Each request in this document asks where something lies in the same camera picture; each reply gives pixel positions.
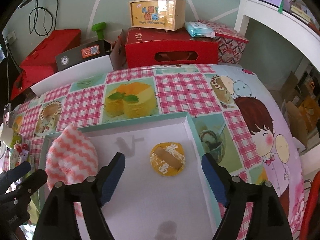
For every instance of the white bottle green label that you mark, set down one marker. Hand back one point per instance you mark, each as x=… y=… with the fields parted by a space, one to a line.
x=9 y=136

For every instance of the red pink hair scrunchie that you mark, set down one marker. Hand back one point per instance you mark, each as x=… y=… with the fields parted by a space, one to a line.
x=21 y=148

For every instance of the red cardboard box with handle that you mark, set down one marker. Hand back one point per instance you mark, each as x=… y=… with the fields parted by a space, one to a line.
x=149 y=47

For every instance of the checkered cake pattern tablecloth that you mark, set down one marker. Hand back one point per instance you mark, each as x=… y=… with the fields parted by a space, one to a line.
x=236 y=120

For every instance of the teal shallow cardboard tray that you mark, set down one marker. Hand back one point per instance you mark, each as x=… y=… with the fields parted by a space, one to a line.
x=147 y=205

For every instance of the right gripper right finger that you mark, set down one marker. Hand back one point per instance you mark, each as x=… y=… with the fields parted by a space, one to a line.
x=228 y=191

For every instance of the red chair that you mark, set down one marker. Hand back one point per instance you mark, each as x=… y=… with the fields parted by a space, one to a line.
x=310 y=224

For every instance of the white foam board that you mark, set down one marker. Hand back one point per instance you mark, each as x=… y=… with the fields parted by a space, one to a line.
x=77 y=72

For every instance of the red patterned gift box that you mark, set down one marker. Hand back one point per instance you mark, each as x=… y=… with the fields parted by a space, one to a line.
x=231 y=44

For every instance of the black box with qr code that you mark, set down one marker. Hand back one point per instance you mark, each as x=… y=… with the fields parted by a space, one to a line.
x=83 y=53

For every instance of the pink white zigzag towel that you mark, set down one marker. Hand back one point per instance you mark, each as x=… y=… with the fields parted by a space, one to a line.
x=71 y=158

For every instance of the wooden window gift box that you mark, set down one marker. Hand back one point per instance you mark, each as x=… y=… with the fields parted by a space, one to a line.
x=168 y=15

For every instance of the round yellow snack packet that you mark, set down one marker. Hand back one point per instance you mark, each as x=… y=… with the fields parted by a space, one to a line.
x=167 y=158

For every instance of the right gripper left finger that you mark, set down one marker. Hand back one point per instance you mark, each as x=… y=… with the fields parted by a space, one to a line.
x=95 y=191

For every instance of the green dumbbell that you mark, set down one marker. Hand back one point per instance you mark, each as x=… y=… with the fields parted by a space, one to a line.
x=99 y=28

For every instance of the blue wet wipes pack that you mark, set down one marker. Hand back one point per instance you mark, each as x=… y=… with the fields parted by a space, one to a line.
x=198 y=29

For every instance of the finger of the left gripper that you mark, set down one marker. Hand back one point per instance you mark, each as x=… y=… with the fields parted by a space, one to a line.
x=7 y=178
x=26 y=188

